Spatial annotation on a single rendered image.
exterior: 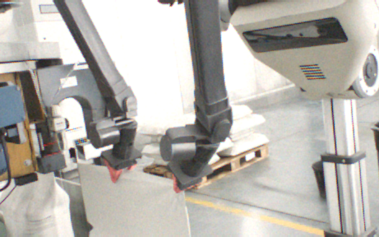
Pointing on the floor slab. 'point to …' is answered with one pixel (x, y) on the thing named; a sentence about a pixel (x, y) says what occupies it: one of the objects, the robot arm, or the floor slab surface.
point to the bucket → (320, 178)
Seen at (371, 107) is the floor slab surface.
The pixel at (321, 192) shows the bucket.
